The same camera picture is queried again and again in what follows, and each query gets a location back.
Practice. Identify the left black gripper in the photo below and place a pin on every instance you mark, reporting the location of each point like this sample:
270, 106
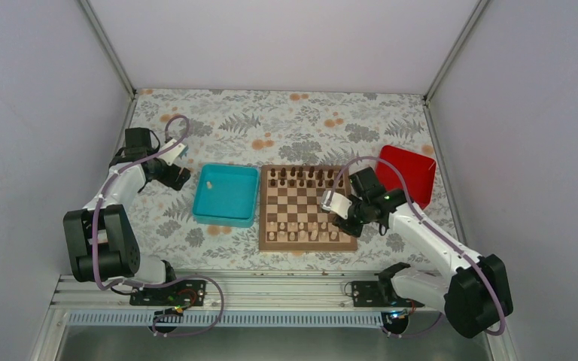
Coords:
169, 179

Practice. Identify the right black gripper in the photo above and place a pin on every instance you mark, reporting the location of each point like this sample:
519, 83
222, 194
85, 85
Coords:
354, 231

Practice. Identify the teal plastic tray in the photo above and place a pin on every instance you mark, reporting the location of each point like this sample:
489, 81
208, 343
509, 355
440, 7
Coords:
232, 201

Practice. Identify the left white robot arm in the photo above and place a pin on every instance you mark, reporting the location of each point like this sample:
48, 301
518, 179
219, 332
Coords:
100, 241

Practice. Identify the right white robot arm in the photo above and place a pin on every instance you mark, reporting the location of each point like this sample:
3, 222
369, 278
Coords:
470, 290

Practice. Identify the red plastic bin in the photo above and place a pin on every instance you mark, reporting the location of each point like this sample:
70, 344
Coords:
417, 170

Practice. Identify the wooden chessboard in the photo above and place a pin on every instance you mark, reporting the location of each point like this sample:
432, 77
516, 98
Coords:
290, 201

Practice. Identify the floral patterned table mat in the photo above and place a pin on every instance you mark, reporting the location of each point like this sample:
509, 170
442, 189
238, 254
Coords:
256, 128

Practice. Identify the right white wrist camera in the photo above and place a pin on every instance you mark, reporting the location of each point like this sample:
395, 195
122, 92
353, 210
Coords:
336, 203

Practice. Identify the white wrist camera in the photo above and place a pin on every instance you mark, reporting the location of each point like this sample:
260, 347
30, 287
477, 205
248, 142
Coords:
172, 150
336, 203

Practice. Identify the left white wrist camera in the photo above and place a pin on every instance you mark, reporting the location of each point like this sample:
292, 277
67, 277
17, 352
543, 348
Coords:
172, 150

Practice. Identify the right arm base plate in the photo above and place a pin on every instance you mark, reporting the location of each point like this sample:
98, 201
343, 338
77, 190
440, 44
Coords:
374, 294

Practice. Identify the aluminium frame post left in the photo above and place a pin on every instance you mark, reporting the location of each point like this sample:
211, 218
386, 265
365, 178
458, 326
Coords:
103, 39

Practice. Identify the aluminium frame post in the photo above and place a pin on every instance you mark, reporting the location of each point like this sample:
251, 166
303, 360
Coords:
103, 39
462, 38

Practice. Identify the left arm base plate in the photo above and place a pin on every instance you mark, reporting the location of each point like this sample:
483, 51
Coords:
181, 295

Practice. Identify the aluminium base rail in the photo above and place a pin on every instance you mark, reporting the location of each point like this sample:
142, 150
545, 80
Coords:
238, 298

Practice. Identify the aluminium frame post right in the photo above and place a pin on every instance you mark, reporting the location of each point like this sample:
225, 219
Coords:
462, 38

